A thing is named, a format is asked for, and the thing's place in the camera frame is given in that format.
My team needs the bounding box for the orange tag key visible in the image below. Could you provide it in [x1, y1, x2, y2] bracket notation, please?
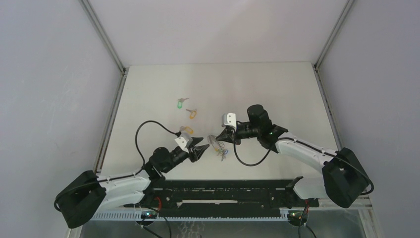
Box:
[186, 109, 197, 119]

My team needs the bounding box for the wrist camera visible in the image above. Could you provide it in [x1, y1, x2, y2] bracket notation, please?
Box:
[222, 113, 237, 130]
[174, 132, 193, 153]

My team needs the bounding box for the circuit board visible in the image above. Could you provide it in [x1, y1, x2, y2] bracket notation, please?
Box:
[140, 211, 158, 220]
[287, 211, 308, 222]

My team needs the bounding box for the right circuit board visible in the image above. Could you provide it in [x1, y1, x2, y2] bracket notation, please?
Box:
[287, 211, 308, 222]

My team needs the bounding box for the left circuit board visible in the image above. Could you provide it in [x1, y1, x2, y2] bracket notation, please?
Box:
[140, 211, 158, 220]

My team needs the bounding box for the camera cable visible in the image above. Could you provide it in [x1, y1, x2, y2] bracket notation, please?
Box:
[233, 141, 375, 196]
[134, 120, 182, 167]

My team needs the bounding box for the blue tag key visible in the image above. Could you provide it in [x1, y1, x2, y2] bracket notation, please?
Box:
[217, 149, 229, 161]

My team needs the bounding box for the right camera cable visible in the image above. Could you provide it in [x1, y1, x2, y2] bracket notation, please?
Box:
[233, 141, 375, 196]

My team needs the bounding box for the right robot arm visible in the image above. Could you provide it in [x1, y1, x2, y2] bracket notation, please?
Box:
[216, 104, 374, 208]

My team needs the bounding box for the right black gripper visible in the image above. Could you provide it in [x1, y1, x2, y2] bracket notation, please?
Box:
[216, 123, 261, 145]

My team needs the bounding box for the white cable duct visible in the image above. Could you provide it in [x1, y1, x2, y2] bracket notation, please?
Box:
[91, 209, 290, 222]

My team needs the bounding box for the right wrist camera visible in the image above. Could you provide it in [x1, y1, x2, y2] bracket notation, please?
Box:
[222, 113, 237, 130]

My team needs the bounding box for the yellow tag key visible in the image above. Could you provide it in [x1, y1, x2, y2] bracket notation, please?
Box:
[179, 126, 194, 134]

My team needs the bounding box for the left camera cable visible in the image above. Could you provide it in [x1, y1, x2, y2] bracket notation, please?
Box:
[134, 120, 182, 167]

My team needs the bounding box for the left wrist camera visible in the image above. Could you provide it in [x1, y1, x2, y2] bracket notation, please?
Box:
[174, 132, 193, 153]

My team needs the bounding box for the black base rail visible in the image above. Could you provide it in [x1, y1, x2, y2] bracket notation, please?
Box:
[125, 179, 319, 217]

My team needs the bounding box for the green tag key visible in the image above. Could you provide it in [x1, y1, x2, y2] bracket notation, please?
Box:
[177, 98, 189, 109]

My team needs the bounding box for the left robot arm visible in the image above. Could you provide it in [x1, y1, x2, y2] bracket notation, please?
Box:
[54, 135, 209, 229]

